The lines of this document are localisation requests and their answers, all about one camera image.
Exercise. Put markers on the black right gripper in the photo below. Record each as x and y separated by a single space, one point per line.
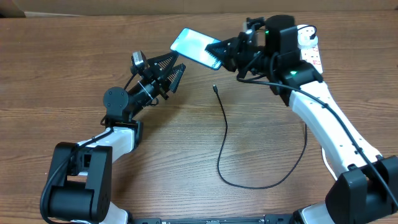
231 51

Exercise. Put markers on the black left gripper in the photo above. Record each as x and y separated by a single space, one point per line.
158 84

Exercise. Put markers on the blue Samsung Galaxy smartphone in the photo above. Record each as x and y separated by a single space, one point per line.
192 44

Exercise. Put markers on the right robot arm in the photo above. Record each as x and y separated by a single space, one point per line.
276 52

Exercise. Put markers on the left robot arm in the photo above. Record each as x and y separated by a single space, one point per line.
78 188

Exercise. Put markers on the white charger plug adapter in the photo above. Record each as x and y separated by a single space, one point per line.
307 38

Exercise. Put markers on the white power strip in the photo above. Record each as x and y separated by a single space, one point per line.
311 55

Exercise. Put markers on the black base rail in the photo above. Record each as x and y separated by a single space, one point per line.
266 219

